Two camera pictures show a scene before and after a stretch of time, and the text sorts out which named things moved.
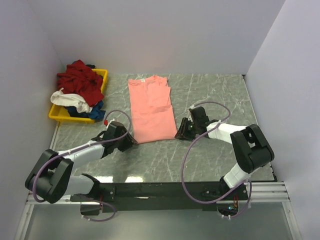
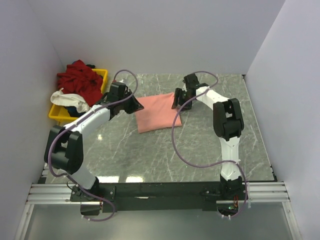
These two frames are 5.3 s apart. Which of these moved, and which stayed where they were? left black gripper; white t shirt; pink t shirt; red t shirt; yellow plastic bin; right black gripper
Moved: right black gripper; left black gripper; pink t shirt
Stayed: red t shirt; yellow plastic bin; white t shirt
